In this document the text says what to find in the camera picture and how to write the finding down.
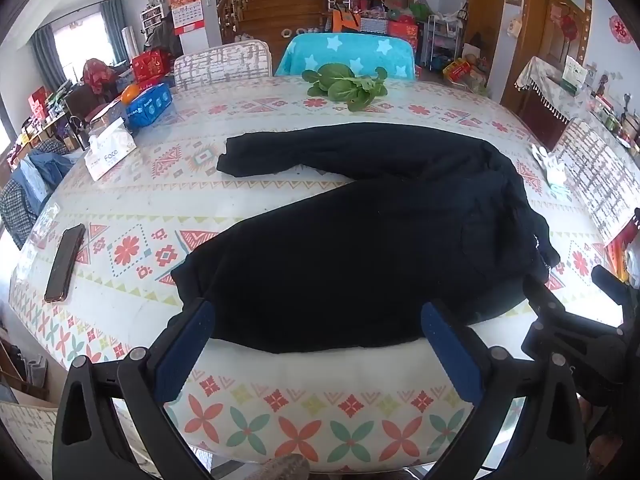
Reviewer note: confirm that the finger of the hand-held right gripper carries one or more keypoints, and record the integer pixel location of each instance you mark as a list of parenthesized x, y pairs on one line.
[(610, 281), (542, 300)]

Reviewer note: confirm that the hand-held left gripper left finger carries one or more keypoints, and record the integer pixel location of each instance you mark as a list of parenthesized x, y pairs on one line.
[(185, 350)]

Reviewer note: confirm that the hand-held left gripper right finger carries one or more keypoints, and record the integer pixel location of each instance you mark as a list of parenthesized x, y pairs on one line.
[(450, 355)]

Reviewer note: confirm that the black pants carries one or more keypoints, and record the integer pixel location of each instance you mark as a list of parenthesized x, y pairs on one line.
[(350, 260)]

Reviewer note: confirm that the red packet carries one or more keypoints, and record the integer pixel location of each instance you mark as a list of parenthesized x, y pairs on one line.
[(622, 250)]

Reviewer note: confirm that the white plastic wrapper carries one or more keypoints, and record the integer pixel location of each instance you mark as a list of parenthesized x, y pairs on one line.
[(552, 170)]

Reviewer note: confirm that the black smartphone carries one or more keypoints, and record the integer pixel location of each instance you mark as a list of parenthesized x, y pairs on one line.
[(65, 262)]

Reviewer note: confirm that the patterned tablecloth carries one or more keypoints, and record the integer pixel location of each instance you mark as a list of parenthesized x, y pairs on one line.
[(150, 200)]

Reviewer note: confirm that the grey knit cloth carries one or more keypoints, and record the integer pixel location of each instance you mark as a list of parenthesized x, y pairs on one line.
[(285, 467)]

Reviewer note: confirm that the white tissue box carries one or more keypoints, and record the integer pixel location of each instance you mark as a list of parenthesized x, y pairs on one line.
[(107, 155)]

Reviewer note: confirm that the checkered shirt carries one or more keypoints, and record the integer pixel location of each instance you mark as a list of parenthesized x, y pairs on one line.
[(15, 215)]

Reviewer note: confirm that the side table with lace cloth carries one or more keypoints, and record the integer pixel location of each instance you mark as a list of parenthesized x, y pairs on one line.
[(540, 75)]

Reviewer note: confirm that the blue denim jacket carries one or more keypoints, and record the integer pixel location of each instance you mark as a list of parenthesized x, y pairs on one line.
[(47, 175)]

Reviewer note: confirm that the red and yellow gift box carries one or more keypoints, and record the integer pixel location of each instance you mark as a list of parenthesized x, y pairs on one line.
[(457, 69)]

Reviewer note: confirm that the blue tissue packet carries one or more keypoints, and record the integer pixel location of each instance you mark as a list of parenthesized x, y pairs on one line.
[(147, 105)]

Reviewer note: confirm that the orange fruit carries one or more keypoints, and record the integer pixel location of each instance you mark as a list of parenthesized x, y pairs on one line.
[(130, 94)]

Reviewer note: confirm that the red patterned cloth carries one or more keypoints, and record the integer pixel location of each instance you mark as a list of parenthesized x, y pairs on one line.
[(100, 75)]

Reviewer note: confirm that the green leafy vegetables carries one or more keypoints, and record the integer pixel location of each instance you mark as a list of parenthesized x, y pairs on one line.
[(345, 85)]

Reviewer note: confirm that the wooden door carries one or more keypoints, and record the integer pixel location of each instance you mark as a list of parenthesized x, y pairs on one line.
[(485, 10)]

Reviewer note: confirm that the turquoise star covered chair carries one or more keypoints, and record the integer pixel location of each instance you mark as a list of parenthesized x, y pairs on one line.
[(310, 50)]

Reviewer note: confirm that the blue grey curtain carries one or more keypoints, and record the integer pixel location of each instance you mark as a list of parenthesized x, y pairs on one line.
[(115, 30), (45, 52)]

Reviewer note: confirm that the orange bag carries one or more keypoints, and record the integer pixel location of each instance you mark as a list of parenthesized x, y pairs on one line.
[(346, 21)]

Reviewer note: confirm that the wooden staircase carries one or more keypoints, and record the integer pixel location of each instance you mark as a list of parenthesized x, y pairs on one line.
[(285, 0)]

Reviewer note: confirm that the red wall calendar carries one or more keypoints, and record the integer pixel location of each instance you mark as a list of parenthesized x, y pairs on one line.
[(186, 5)]

